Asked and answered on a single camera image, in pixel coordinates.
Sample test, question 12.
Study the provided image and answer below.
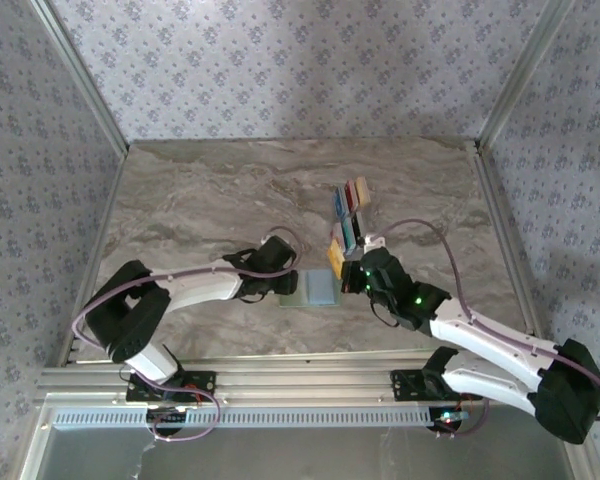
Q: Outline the grey metal panel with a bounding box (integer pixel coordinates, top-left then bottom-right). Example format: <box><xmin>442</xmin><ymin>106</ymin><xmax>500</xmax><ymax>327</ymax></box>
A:
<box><xmin>18</xmin><ymin>403</ymin><xmax>600</xmax><ymax>480</ymax></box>

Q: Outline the black control board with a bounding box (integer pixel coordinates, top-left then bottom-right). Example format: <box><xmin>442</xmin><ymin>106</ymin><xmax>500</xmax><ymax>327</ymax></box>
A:
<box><xmin>146</xmin><ymin>405</ymin><xmax>192</xmax><ymax>437</ymax></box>
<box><xmin>426</xmin><ymin>405</ymin><xmax>474</xmax><ymax>434</ymax></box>

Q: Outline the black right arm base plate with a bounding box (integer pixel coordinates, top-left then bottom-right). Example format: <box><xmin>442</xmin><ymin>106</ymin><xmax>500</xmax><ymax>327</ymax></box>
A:
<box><xmin>390</xmin><ymin>368</ymin><xmax>484</xmax><ymax>404</ymax></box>

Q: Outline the gold credit card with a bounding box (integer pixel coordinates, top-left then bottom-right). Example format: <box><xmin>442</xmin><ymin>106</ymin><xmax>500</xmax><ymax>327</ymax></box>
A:
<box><xmin>326</xmin><ymin>238</ymin><xmax>344</xmax><ymax>279</ymax></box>

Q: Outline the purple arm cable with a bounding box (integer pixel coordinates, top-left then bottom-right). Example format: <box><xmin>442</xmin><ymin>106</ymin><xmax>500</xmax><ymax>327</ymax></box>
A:
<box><xmin>72</xmin><ymin>227</ymin><xmax>222</xmax><ymax>444</ymax></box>
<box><xmin>374</xmin><ymin>218</ymin><xmax>600</xmax><ymax>441</ymax></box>

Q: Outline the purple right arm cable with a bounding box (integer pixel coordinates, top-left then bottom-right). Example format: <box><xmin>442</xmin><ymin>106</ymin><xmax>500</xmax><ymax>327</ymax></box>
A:
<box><xmin>374</xmin><ymin>218</ymin><xmax>600</xmax><ymax>441</ymax></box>

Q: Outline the clear acrylic card rack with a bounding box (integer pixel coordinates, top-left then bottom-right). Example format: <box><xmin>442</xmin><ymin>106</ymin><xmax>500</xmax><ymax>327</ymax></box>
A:
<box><xmin>327</xmin><ymin>174</ymin><xmax>374</xmax><ymax>251</ymax></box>

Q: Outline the aluminium side rail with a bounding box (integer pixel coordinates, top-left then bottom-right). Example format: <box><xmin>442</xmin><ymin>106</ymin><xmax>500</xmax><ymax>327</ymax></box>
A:
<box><xmin>472</xmin><ymin>139</ymin><xmax>554</xmax><ymax>366</ymax></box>
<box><xmin>57</xmin><ymin>147</ymin><xmax>131</xmax><ymax>369</ymax></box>

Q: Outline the aluminium frame post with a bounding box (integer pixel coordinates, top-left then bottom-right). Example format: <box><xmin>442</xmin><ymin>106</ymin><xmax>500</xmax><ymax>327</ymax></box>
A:
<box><xmin>29</xmin><ymin>0</ymin><xmax>130</xmax><ymax>157</ymax></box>
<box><xmin>473</xmin><ymin>0</ymin><xmax>577</xmax><ymax>151</ymax></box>

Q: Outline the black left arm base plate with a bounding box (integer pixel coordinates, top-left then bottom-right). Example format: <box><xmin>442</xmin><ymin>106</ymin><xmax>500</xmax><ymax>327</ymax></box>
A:
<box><xmin>125</xmin><ymin>369</ymin><xmax>217</xmax><ymax>404</ymax></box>

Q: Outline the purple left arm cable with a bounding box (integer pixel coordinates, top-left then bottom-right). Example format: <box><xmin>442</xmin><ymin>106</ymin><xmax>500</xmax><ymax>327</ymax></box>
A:
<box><xmin>72</xmin><ymin>227</ymin><xmax>222</xmax><ymax>444</ymax></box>

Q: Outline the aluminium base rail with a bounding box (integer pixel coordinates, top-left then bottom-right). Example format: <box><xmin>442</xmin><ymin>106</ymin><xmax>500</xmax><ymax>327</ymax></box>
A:
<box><xmin>33</xmin><ymin>348</ymin><xmax>580</xmax><ymax>407</ymax></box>

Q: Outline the clear green plastic tray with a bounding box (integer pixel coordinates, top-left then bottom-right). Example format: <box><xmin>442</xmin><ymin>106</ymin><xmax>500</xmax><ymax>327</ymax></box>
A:
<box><xmin>278</xmin><ymin>268</ymin><xmax>342</xmax><ymax>308</ymax></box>

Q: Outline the grey slotted cable duct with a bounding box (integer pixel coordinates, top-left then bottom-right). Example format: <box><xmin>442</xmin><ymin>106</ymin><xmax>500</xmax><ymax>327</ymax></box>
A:
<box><xmin>52</xmin><ymin>405</ymin><xmax>474</xmax><ymax>430</ymax></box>

